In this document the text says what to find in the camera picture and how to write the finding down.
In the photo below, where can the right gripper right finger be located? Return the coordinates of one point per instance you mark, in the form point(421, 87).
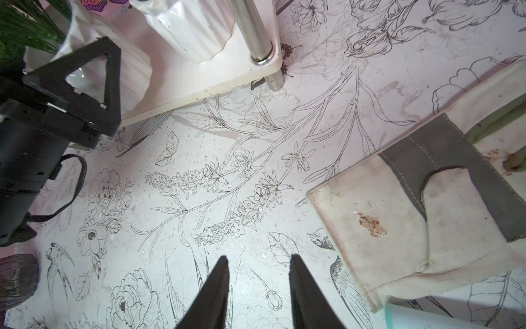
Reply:
point(310, 309)

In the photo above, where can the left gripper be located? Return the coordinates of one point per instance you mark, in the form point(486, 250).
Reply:
point(73, 99)

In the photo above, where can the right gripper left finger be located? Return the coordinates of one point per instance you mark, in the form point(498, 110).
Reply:
point(209, 309)

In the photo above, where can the orange flower pot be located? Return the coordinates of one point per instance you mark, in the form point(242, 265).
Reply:
point(198, 30)
point(43, 32)

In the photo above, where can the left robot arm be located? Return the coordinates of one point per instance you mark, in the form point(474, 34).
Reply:
point(20, 185)

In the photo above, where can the white two-tier rack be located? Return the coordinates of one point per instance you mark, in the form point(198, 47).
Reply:
point(155, 78)

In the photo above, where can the light blue scoop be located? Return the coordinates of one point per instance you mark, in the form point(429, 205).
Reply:
point(398, 317)

